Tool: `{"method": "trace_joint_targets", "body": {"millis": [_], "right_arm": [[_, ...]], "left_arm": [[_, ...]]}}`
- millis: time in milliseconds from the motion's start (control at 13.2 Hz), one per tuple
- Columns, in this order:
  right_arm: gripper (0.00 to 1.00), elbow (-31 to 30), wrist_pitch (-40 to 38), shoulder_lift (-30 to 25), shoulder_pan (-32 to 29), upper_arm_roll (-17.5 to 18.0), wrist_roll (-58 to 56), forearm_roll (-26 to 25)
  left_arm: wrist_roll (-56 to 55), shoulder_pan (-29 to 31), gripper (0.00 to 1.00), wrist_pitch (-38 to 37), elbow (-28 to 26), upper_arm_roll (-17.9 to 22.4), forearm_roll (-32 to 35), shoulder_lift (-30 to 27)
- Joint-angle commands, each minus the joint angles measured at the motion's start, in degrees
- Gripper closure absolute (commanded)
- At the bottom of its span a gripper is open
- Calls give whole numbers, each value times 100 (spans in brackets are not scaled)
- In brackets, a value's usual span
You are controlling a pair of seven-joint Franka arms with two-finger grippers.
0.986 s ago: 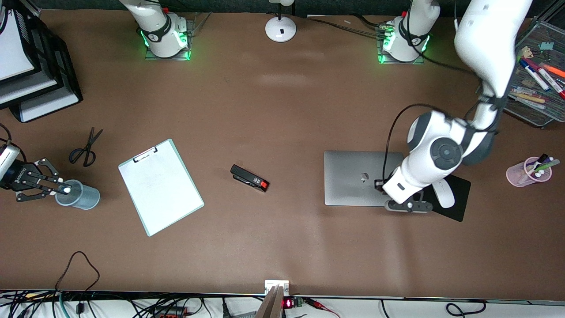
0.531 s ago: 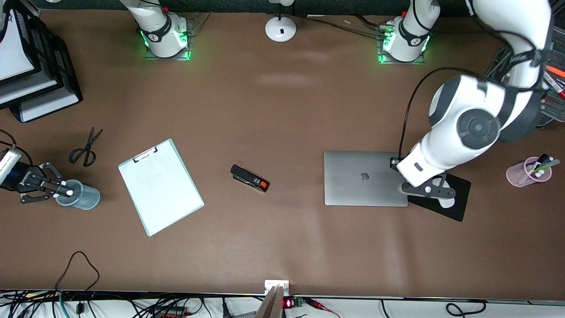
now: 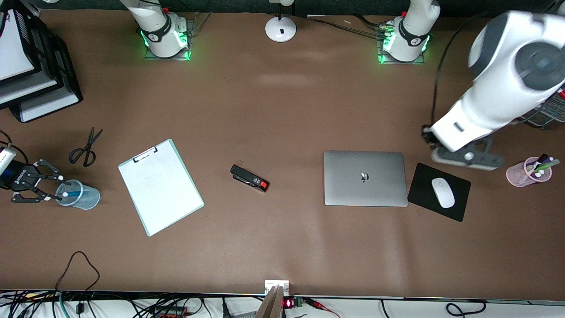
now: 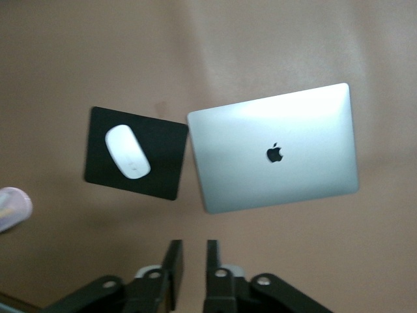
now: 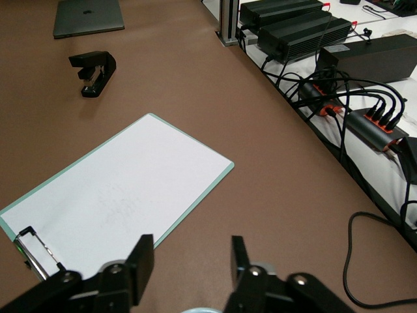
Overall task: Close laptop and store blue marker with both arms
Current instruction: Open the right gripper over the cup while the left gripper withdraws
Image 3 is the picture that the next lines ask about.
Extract black mouse pad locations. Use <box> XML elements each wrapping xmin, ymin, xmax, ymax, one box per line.
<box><xmin>407</xmin><ymin>163</ymin><xmax>471</xmax><ymax>222</ymax></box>

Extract black stacked letter tray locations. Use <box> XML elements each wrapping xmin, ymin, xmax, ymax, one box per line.
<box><xmin>0</xmin><ymin>0</ymin><xmax>83</xmax><ymax>123</ymax></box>

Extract black scissors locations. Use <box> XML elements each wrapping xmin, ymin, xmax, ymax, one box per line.
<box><xmin>69</xmin><ymin>127</ymin><xmax>104</xmax><ymax>167</ymax></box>

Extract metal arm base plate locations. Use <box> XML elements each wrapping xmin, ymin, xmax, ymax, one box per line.
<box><xmin>377</xmin><ymin>24</ymin><xmax>426</xmax><ymax>65</ymax></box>
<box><xmin>145</xmin><ymin>20</ymin><xmax>192</xmax><ymax>61</ymax></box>

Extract white round stand base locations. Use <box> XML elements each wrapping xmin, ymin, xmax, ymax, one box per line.
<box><xmin>265</xmin><ymin>0</ymin><xmax>297</xmax><ymax>43</ymax></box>

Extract thin black looped cable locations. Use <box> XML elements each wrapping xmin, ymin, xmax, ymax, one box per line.
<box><xmin>55</xmin><ymin>251</ymin><xmax>100</xmax><ymax>293</ymax></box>

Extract white computer mouse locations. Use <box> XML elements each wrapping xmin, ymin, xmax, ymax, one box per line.
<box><xmin>431</xmin><ymin>178</ymin><xmax>456</xmax><ymax>209</ymax></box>

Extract black cable bundle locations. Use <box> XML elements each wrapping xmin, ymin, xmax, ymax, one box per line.
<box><xmin>307</xmin><ymin>15</ymin><xmax>396</xmax><ymax>38</ymax></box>

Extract black purple marker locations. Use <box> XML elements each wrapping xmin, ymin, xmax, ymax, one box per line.
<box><xmin>527</xmin><ymin>153</ymin><xmax>549</xmax><ymax>170</ymax></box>

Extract mint green clipboard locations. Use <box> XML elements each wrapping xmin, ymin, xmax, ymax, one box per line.
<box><xmin>118</xmin><ymin>138</ymin><xmax>205</xmax><ymax>237</ymax></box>

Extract green marker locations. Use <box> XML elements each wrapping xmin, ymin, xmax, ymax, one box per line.
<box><xmin>532</xmin><ymin>159</ymin><xmax>561</xmax><ymax>175</ymax></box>

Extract red wire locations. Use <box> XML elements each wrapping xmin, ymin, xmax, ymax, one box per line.
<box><xmin>305</xmin><ymin>298</ymin><xmax>341</xmax><ymax>318</ymax></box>

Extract black wire mesh tray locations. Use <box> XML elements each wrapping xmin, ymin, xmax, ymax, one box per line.
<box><xmin>521</xmin><ymin>93</ymin><xmax>565</xmax><ymax>131</ymax></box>

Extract red power strip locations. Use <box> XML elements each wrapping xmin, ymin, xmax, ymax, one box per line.
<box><xmin>152</xmin><ymin>307</ymin><xmax>191</xmax><ymax>318</ymax></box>

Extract silver laptop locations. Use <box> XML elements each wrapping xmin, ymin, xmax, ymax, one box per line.
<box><xmin>324</xmin><ymin>151</ymin><xmax>409</xmax><ymax>207</ymax></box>

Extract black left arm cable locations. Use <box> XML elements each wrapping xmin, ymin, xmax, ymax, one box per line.
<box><xmin>432</xmin><ymin>13</ymin><xmax>482</xmax><ymax>131</ymax></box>

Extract white paper sheet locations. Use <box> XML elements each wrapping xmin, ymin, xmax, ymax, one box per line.
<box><xmin>120</xmin><ymin>141</ymin><xmax>201</xmax><ymax>235</ymax></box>
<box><xmin>20</xmin><ymin>86</ymin><xmax>81</xmax><ymax>123</ymax></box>
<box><xmin>0</xmin><ymin>12</ymin><xmax>37</xmax><ymax>82</ymax></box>

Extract pink mesh pen cup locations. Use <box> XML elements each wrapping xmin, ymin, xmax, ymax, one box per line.
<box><xmin>506</xmin><ymin>157</ymin><xmax>552</xmax><ymax>187</ymax></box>

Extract light blue mesh pen cup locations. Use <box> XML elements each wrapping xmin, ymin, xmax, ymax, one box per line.
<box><xmin>55</xmin><ymin>179</ymin><xmax>101</xmax><ymax>210</ymax></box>

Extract grey camera mount beam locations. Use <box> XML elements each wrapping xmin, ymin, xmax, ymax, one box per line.
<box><xmin>255</xmin><ymin>285</ymin><xmax>285</xmax><ymax>318</ymax></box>

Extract black stapler red tip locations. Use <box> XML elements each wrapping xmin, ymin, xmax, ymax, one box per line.
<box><xmin>230</xmin><ymin>164</ymin><xmax>270</xmax><ymax>193</ymax></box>

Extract white mounting bracket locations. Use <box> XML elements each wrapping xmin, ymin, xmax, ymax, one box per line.
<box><xmin>264</xmin><ymin>280</ymin><xmax>290</xmax><ymax>296</ymax></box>

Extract thick black cable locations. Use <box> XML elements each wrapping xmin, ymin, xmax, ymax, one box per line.
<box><xmin>445</xmin><ymin>300</ymin><xmax>487</xmax><ymax>318</ymax></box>

